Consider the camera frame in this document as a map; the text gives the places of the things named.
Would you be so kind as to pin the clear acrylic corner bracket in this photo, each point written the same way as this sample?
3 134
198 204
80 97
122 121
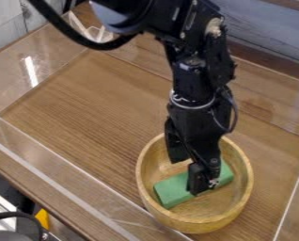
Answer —
90 35

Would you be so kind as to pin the green rectangular block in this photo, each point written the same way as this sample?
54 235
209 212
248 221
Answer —
172 189

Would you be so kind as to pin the clear acrylic front wall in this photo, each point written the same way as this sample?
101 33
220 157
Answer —
90 207

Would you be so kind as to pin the yellow black device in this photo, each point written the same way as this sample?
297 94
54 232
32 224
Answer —
33 223

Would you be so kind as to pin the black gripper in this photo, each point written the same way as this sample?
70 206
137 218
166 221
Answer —
194 129

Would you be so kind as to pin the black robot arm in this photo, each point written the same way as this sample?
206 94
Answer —
190 28

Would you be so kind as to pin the brown wooden bowl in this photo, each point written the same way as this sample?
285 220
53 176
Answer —
209 212

